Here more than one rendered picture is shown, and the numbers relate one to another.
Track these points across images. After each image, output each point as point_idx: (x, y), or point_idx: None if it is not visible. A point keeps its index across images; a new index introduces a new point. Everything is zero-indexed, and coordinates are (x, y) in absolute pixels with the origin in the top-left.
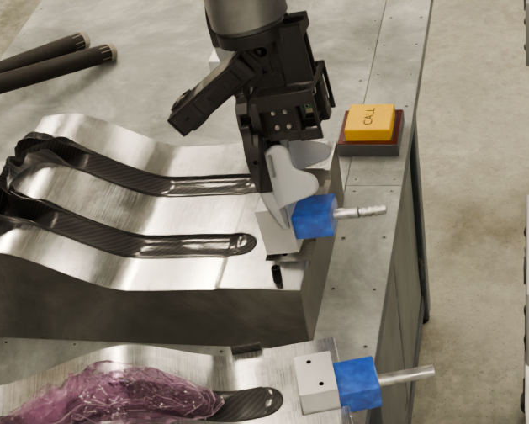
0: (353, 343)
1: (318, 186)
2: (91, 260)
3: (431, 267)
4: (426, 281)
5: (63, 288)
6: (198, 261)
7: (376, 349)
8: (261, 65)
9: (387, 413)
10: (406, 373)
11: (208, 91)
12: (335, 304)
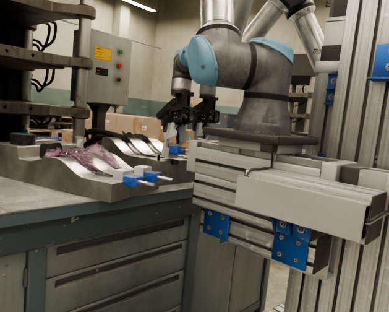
0: (169, 188)
1: (176, 134)
2: (127, 150)
3: (274, 304)
4: (263, 295)
5: (116, 152)
6: (148, 156)
7: (172, 190)
8: (177, 101)
9: (205, 289)
10: (164, 177)
11: (165, 106)
12: (175, 185)
